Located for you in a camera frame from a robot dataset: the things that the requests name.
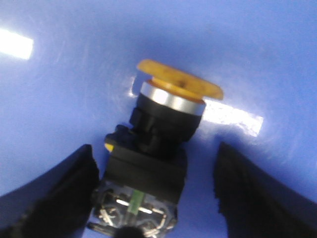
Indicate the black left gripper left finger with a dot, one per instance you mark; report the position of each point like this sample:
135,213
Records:
56,204

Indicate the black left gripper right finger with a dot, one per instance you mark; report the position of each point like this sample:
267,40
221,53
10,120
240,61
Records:
255,205

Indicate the yellow mushroom push button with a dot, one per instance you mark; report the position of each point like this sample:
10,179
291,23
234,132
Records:
146,168

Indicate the blue plastic bin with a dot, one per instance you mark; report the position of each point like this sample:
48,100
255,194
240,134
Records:
81,80

